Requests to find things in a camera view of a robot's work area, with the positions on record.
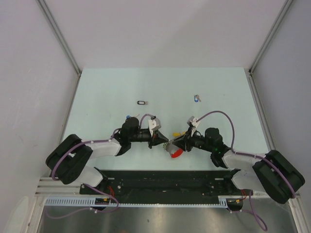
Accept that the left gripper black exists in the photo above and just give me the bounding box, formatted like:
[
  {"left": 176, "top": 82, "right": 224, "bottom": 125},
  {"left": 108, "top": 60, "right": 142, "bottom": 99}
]
[{"left": 129, "top": 129, "right": 168, "bottom": 149}]

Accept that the purple cable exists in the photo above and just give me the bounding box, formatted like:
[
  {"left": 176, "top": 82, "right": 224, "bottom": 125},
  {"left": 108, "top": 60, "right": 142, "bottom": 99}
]
[
  {"left": 194, "top": 111, "right": 297, "bottom": 230},
  {"left": 45, "top": 114, "right": 154, "bottom": 219}
]

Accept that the white cable duct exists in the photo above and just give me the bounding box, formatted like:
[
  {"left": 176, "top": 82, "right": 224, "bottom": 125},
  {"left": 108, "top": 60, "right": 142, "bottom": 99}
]
[{"left": 45, "top": 197, "right": 234, "bottom": 208}]

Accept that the blue tag key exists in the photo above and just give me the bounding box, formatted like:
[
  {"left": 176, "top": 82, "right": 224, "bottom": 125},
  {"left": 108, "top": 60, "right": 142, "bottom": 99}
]
[
  {"left": 126, "top": 114, "right": 140, "bottom": 119},
  {"left": 194, "top": 95, "right": 201, "bottom": 102}
]

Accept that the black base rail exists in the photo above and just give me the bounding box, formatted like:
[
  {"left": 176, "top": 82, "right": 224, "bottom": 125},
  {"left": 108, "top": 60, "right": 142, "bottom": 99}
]
[{"left": 80, "top": 170, "right": 250, "bottom": 205}]

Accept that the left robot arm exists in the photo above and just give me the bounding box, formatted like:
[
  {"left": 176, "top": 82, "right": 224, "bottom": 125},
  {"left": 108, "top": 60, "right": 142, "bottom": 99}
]
[{"left": 45, "top": 114, "right": 169, "bottom": 194}]

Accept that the metal keyring holder red handle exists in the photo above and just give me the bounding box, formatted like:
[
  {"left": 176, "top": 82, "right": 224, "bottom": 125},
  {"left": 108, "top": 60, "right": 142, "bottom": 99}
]
[{"left": 163, "top": 143, "right": 184, "bottom": 158}]

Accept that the black key tag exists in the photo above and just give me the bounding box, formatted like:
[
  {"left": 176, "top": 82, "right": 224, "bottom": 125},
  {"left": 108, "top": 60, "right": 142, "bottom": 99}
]
[{"left": 137, "top": 100, "right": 149, "bottom": 105}]

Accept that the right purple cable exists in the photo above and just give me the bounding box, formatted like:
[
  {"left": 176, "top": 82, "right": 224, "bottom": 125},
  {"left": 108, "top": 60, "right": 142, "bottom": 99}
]
[{"left": 194, "top": 111, "right": 297, "bottom": 230}]

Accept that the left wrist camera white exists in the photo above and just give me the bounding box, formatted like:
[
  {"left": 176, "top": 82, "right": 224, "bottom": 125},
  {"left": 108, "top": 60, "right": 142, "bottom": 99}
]
[{"left": 148, "top": 116, "right": 161, "bottom": 136}]

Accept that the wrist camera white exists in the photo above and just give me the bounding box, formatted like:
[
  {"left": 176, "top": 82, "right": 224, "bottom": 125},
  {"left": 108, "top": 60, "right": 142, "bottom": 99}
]
[
  {"left": 148, "top": 116, "right": 161, "bottom": 136},
  {"left": 186, "top": 116, "right": 201, "bottom": 137}
]

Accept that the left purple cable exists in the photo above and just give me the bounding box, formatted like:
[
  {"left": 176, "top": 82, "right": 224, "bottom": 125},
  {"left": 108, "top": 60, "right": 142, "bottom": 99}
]
[{"left": 45, "top": 114, "right": 154, "bottom": 219}]

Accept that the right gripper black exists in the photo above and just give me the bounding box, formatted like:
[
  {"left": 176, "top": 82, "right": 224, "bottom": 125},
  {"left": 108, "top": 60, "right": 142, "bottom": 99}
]
[{"left": 172, "top": 127, "right": 214, "bottom": 152}]

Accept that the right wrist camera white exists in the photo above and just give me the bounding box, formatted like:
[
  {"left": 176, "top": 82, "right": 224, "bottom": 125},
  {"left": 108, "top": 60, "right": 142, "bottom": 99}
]
[{"left": 186, "top": 116, "right": 201, "bottom": 137}]

